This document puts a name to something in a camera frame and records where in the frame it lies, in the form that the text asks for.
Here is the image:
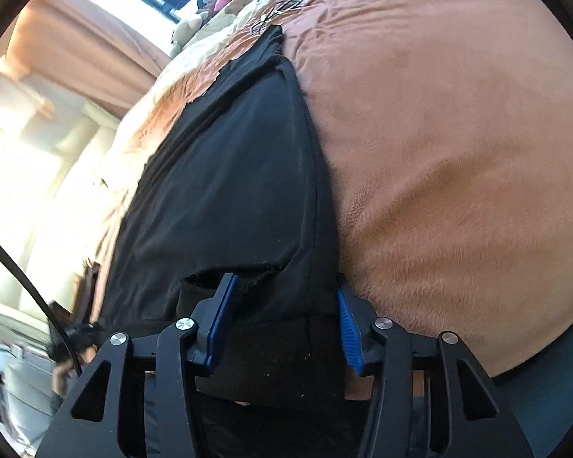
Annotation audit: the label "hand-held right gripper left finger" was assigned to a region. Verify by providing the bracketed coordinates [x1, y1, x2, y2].
[36, 273, 240, 458]

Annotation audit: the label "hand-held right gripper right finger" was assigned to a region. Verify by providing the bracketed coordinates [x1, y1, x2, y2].
[335, 274, 536, 458]

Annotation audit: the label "tangled charging cables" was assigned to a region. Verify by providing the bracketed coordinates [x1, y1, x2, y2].
[251, 0, 309, 35]

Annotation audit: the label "pink curtain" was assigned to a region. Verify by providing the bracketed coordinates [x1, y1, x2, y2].
[7, 0, 173, 116]

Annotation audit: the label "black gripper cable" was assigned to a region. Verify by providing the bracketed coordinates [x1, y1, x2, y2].
[0, 226, 84, 374]

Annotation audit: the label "orange plush blanket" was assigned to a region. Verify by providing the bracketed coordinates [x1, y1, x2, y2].
[95, 0, 573, 379]

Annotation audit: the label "cream teddy bear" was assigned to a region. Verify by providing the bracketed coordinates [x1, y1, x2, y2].
[169, 12, 204, 58]

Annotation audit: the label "black long-sleeve shirt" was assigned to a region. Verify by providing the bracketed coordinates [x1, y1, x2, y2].
[93, 26, 364, 458]

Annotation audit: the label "cream padded headboard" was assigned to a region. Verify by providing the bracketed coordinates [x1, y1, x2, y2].
[0, 71, 120, 297]

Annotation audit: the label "cream duvet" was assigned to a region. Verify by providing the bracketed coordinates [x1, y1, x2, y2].
[157, 0, 311, 89]

